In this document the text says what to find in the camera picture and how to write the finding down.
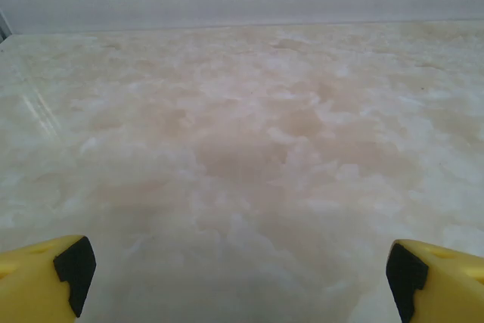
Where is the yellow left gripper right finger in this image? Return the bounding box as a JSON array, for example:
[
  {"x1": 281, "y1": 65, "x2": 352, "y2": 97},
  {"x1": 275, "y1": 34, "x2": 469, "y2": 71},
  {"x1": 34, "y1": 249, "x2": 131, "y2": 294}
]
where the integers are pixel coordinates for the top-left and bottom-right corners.
[{"x1": 385, "y1": 238, "x2": 484, "y2": 323}]

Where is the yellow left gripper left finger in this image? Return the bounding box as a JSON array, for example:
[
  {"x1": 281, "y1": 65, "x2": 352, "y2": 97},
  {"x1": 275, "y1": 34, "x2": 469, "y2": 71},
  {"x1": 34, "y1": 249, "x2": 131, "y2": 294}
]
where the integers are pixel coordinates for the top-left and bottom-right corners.
[{"x1": 0, "y1": 234, "x2": 97, "y2": 323}]

